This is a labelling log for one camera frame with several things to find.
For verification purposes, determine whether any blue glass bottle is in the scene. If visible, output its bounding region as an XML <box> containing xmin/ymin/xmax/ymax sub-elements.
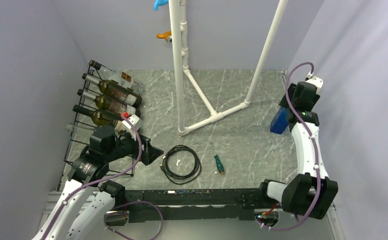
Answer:
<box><xmin>269</xmin><ymin>106</ymin><xmax>289</xmax><ymax>135</ymax></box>

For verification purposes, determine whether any green handled screwdriver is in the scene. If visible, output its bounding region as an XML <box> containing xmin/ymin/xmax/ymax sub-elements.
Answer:
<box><xmin>210</xmin><ymin>142</ymin><xmax>225</xmax><ymax>175</ymax></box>

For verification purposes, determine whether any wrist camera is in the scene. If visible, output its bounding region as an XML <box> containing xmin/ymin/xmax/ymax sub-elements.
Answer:
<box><xmin>120</xmin><ymin>112</ymin><xmax>143</xmax><ymax>132</ymax></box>
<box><xmin>305</xmin><ymin>71</ymin><xmax>324</xmax><ymax>94</ymax></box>

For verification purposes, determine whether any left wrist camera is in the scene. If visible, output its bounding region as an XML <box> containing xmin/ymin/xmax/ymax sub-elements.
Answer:
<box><xmin>120</xmin><ymin>112</ymin><xmax>143</xmax><ymax>132</ymax></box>

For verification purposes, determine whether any coiled black cable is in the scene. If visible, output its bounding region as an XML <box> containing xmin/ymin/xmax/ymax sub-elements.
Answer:
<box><xmin>160</xmin><ymin>145</ymin><xmax>203</xmax><ymax>185</ymax></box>

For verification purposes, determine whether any orange hook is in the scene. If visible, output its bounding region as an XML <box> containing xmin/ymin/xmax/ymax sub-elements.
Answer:
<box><xmin>156</xmin><ymin>31</ymin><xmax>172</xmax><ymax>43</ymax></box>

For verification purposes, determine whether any black wire wine rack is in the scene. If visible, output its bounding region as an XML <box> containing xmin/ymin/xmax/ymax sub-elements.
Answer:
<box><xmin>63</xmin><ymin>64</ymin><xmax>145</xmax><ymax>177</ymax></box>

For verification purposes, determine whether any blue hook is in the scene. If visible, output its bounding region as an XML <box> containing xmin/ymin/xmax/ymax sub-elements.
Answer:
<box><xmin>153</xmin><ymin>0</ymin><xmax>169</xmax><ymax>11</ymax></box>

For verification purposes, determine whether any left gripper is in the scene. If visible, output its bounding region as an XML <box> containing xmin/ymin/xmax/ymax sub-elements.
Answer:
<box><xmin>105</xmin><ymin>127</ymin><xmax>164</xmax><ymax>165</ymax></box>

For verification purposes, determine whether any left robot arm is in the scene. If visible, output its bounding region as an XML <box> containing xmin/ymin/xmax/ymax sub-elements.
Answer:
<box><xmin>34</xmin><ymin>125</ymin><xmax>164</xmax><ymax>240</ymax></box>

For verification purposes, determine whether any dark green wine bottle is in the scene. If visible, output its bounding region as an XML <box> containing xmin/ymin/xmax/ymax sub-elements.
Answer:
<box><xmin>81</xmin><ymin>73</ymin><xmax>143</xmax><ymax>108</ymax></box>

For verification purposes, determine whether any tall dark wine bottle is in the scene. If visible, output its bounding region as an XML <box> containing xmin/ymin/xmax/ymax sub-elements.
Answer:
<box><xmin>72</xmin><ymin>105</ymin><xmax>123</xmax><ymax>130</ymax></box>

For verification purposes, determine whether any small clear glass bottle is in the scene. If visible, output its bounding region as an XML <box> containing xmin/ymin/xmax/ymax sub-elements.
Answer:
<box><xmin>65</xmin><ymin>123</ymin><xmax>94</xmax><ymax>134</ymax></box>

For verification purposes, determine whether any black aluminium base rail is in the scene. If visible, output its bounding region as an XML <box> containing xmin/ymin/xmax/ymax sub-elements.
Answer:
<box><xmin>120</xmin><ymin>188</ymin><xmax>282</xmax><ymax>223</ymax></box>

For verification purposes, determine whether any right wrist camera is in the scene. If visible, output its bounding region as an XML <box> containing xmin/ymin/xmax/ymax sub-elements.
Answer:
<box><xmin>305</xmin><ymin>71</ymin><xmax>324</xmax><ymax>94</ymax></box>

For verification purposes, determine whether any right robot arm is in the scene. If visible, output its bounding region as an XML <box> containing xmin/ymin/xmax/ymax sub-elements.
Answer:
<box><xmin>257</xmin><ymin>77</ymin><xmax>339</xmax><ymax>220</ymax></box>

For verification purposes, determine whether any white PVC pipe frame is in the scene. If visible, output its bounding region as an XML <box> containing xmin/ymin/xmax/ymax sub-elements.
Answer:
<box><xmin>167</xmin><ymin>0</ymin><xmax>294</xmax><ymax>136</ymax></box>

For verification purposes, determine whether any clear glass liquor bottle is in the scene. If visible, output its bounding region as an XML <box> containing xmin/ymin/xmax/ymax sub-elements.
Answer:
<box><xmin>88</xmin><ymin>59</ymin><xmax>142</xmax><ymax>94</ymax></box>

